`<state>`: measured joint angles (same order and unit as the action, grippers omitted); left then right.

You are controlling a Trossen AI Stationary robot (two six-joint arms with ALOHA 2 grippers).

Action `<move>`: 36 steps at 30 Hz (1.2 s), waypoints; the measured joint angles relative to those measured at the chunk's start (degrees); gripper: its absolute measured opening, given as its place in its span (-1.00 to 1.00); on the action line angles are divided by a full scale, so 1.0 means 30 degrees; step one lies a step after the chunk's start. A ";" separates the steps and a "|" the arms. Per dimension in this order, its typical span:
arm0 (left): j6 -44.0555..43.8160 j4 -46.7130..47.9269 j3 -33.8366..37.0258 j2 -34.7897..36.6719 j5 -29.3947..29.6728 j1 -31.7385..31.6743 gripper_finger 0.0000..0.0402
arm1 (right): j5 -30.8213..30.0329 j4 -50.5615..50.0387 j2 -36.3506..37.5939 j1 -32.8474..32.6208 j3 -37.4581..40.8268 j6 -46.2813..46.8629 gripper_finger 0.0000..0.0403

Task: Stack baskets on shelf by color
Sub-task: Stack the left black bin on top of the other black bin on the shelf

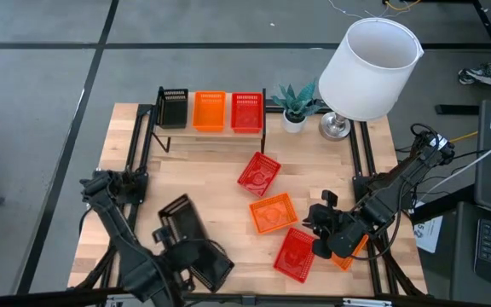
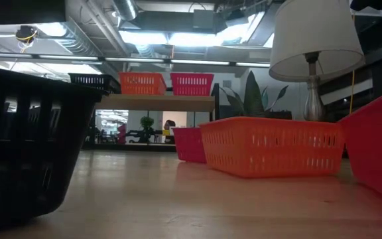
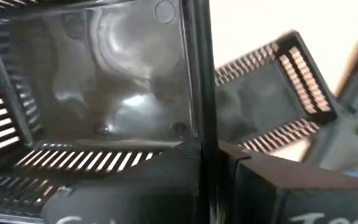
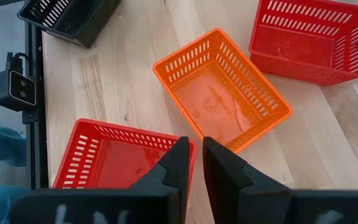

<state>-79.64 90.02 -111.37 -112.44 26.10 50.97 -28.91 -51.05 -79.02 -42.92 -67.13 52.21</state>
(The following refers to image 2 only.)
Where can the black round ceiling device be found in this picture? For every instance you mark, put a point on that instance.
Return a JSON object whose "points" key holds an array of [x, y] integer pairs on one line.
{"points": [[26, 34]]}

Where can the table lamp with white shade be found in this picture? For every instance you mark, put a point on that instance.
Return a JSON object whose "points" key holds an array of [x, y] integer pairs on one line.
{"points": [[313, 36]]}

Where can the wooden shelf with black bracket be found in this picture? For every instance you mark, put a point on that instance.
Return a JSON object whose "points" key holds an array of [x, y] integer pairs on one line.
{"points": [[158, 103]]}

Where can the silver ventilation duct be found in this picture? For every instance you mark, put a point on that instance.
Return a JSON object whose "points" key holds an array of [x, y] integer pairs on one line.
{"points": [[124, 8]]}

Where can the person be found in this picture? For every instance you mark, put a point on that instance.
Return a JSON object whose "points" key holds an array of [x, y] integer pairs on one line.
{"points": [[169, 126]]}

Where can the orange plastic basket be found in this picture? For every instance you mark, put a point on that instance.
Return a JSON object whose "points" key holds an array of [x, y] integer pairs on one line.
{"points": [[270, 149], [143, 84]]}

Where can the black plastic basket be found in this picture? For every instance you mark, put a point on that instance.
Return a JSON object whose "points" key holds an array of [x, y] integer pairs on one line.
{"points": [[91, 81], [28, 149]]}

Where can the potted plant in white pot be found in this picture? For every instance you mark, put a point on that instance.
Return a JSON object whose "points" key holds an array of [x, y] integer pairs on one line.
{"points": [[252, 96]]}

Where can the green background plant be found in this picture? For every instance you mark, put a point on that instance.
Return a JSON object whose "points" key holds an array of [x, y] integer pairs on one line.
{"points": [[147, 122]]}

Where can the red plastic basket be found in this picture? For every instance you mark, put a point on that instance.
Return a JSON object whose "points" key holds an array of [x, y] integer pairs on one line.
{"points": [[192, 84], [189, 146], [376, 142]]}

